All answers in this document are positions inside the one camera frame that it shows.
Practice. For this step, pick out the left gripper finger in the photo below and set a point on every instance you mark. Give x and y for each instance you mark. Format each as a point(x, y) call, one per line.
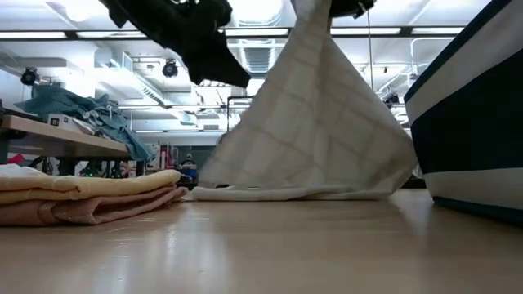
point(222, 67)

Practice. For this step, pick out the white waffle towel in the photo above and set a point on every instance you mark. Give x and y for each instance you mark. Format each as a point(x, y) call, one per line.
point(318, 122)

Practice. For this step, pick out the yellow checked towel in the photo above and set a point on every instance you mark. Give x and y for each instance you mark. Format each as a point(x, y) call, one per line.
point(102, 185)

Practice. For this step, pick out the pink towel with white stripes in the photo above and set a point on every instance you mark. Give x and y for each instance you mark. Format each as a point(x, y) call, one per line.
point(81, 210)

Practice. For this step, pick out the teal cloth pile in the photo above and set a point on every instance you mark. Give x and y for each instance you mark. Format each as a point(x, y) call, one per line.
point(69, 102)

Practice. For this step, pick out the small white box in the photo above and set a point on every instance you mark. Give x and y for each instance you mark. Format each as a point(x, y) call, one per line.
point(65, 121)

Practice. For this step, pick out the navy fabric storage bin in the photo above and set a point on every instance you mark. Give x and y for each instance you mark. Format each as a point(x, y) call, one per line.
point(470, 122)

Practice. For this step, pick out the black metal stand frame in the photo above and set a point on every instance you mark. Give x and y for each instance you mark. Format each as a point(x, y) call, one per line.
point(239, 97)

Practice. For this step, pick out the black ceiling camera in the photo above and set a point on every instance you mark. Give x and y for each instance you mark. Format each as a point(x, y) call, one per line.
point(170, 68)
point(28, 76)

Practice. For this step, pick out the wooden workbench grey frame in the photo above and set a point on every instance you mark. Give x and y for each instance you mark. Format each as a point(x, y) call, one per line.
point(61, 141)

